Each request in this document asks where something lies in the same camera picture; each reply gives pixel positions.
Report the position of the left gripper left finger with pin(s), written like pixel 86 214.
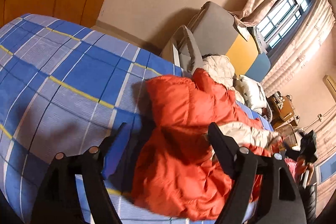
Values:
pixel 58 201

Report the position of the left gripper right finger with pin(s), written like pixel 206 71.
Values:
pixel 279 200

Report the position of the orange puffer jacket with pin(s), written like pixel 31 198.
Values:
pixel 176 174

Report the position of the pink ruffled bedding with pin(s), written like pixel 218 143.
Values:
pixel 291 164

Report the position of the wicker wooden chair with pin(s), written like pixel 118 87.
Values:
pixel 287 134

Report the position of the cluttered wooden desk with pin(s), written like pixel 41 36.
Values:
pixel 282 110

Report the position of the white printed pillow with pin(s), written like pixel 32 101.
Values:
pixel 252 92

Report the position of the right patterned curtain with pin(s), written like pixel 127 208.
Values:
pixel 305 42

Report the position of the blue plaid bed sheet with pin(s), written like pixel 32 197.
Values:
pixel 65 87

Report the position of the barred window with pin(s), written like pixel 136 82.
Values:
pixel 278 22

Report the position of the grey yellow blue headboard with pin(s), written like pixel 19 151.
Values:
pixel 218 32

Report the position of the grey bed side rail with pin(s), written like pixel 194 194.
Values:
pixel 182 50

